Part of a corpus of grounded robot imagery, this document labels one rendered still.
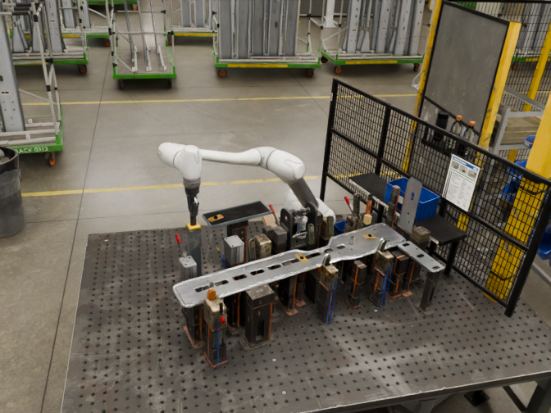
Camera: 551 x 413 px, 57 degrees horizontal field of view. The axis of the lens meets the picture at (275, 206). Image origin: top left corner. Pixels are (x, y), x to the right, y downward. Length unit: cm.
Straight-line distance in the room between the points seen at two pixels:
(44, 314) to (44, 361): 47
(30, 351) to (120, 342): 121
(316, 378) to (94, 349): 110
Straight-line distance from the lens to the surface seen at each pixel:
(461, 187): 316
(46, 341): 390
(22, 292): 436
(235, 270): 264
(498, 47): 458
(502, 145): 488
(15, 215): 500
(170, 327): 279
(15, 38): 990
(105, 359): 269
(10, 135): 646
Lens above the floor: 262
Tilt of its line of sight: 30 degrees down
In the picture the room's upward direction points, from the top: 4 degrees clockwise
